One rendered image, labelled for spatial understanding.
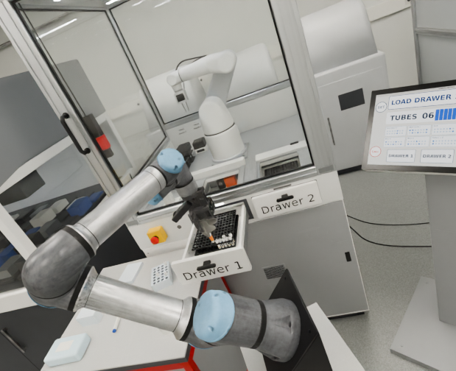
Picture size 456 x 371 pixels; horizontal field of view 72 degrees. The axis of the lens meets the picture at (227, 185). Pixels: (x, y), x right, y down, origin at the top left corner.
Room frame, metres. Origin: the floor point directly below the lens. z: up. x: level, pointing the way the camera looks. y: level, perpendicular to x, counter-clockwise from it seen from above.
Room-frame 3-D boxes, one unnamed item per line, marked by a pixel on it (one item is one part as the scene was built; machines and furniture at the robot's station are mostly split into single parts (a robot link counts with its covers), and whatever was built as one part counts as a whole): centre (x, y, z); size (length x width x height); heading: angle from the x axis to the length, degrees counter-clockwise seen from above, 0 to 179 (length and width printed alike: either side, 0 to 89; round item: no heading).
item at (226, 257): (0.96, 0.18, 0.87); 0.29 x 0.02 x 0.11; 74
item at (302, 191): (1.18, -0.21, 0.87); 0.29 x 0.02 x 0.11; 74
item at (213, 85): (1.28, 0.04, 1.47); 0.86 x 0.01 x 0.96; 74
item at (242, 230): (1.16, 0.12, 0.86); 0.40 x 0.26 x 0.06; 164
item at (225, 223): (1.15, 0.12, 0.87); 0.22 x 0.18 x 0.06; 164
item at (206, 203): (1.03, 0.13, 1.09); 0.09 x 0.08 x 0.12; 72
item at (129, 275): (1.29, 0.60, 0.77); 0.13 x 0.09 x 0.02; 160
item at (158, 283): (1.15, 0.43, 0.78); 0.12 x 0.08 x 0.04; 2
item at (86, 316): (1.11, 0.74, 0.79); 0.13 x 0.09 x 0.05; 166
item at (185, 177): (1.03, 0.14, 1.25); 0.09 x 0.08 x 0.11; 135
